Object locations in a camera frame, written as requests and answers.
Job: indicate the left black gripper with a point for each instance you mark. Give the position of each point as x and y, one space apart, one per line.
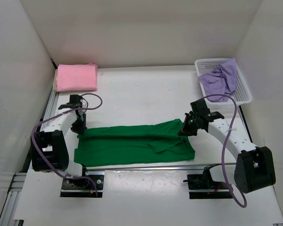
80 129

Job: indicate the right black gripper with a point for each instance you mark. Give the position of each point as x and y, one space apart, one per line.
185 131

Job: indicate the green t shirt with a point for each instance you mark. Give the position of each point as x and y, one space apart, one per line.
120 145

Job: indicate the beige t shirt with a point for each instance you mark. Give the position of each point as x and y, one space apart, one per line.
54 84

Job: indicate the pink t shirt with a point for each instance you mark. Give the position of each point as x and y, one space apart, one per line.
77 77

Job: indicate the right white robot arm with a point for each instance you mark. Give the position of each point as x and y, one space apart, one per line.
254 167

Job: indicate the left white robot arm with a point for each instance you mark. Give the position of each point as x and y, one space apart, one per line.
52 144

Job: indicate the lilac t shirt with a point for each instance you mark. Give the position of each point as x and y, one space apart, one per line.
220 81

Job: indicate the white plastic basket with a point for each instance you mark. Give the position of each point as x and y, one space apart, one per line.
242 95

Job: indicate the white front cover board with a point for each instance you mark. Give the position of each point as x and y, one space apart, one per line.
157 198

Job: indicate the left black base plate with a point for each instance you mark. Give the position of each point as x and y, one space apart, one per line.
89 183

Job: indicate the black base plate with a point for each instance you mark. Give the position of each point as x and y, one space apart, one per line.
89 183
199 182

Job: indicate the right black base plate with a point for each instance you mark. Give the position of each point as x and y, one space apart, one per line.
199 182

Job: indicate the aluminium frame rail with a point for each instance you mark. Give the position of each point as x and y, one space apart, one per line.
34 153

